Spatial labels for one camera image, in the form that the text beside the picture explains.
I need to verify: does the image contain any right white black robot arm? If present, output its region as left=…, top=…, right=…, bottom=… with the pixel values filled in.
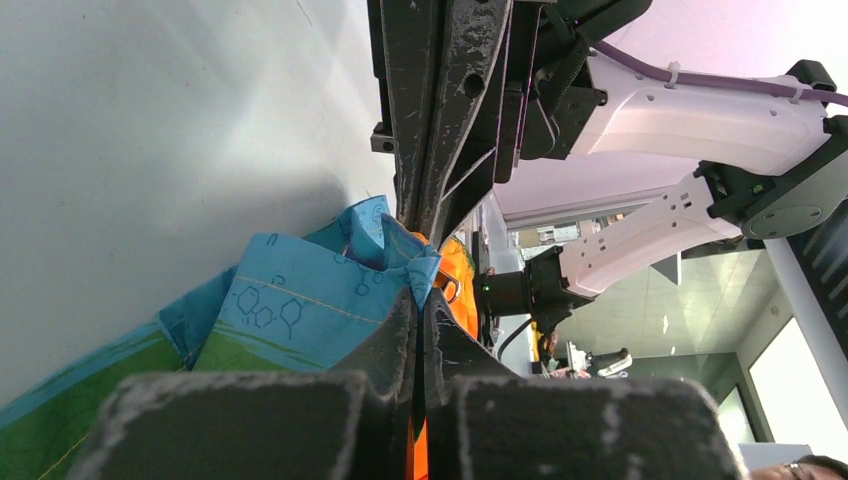
left=367, top=0, right=847, bottom=331

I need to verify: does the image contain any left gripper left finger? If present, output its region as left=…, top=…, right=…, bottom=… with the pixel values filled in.
left=69, top=289, right=418, bottom=479

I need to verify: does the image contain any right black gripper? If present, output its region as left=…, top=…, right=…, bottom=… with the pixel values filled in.
left=367, top=1, right=649, bottom=247

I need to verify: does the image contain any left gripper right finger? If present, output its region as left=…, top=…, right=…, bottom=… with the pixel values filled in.
left=421, top=291, right=747, bottom=479

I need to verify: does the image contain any rainbow striped jacket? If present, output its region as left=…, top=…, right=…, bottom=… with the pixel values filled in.
left=1, top=196, right=480, bottom=479

